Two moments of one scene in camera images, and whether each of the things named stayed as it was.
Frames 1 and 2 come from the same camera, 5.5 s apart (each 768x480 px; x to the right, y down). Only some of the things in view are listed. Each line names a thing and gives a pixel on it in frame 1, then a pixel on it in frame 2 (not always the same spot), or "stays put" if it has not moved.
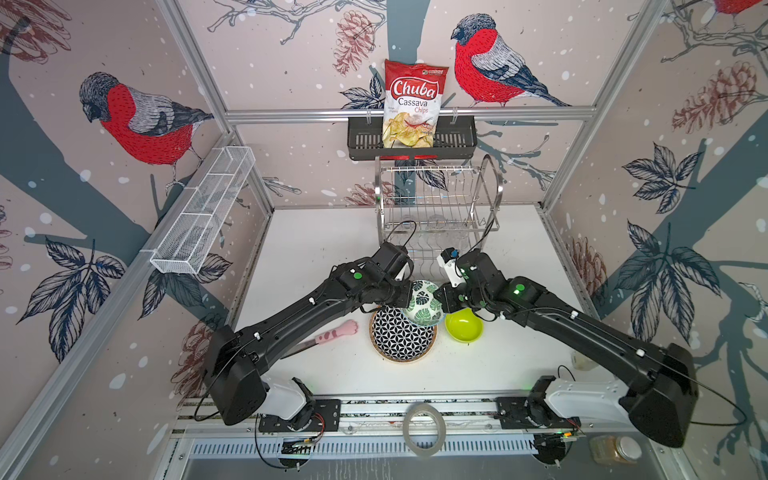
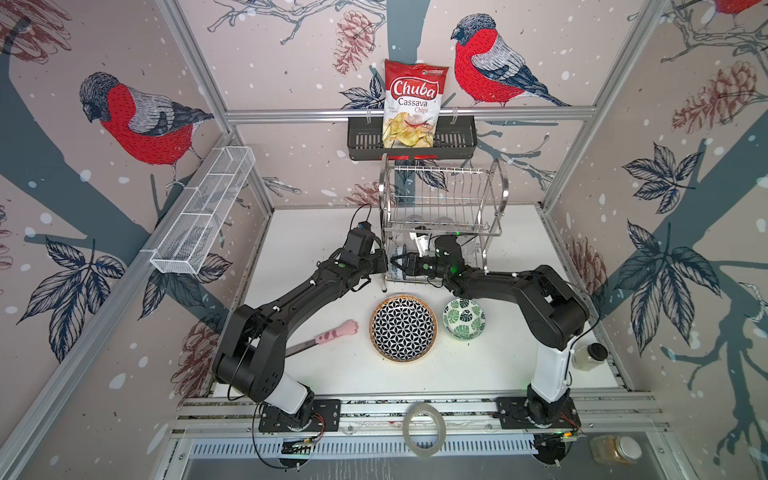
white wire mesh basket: x=189 y=237 stays put
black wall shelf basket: x=454 y=140 stays put
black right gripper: x=443 y=296 -> x=413 y=261
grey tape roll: x=411 y=410 stays put
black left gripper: x=405 y=299 -> x=382 y=261
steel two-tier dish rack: x=429 y=209 stays put
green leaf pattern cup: x=424 y=309 -> x=464 y=318
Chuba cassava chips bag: x=412 y=98 stays put
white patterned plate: x=398 y=340 stays put
